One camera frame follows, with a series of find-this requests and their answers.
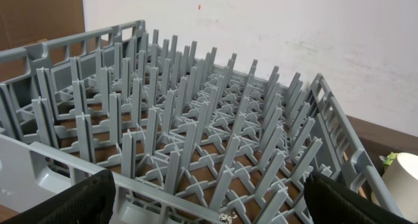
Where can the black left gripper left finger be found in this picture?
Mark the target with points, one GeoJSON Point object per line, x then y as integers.
{"type": "Point", "coordinates": [88, 201]}

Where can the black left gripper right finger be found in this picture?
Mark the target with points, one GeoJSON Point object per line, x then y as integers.
{"type": "Point", "coordinates": [330, 202]}

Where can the green snack wrapper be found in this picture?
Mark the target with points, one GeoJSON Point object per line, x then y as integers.
{"type": "Point", "coordinates": [388, 159]}

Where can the white paper cup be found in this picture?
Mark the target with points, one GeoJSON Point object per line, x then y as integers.
{"type": "Point", "coordinates": [401, 180]}

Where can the grey plastic dish rack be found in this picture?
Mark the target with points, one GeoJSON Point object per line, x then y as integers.
{"type": "Point", "coordinates": [186, 140]}

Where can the brown cardboard box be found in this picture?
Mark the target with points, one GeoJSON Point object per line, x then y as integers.
{"type": "Point", "coordinates": [25, 22]}

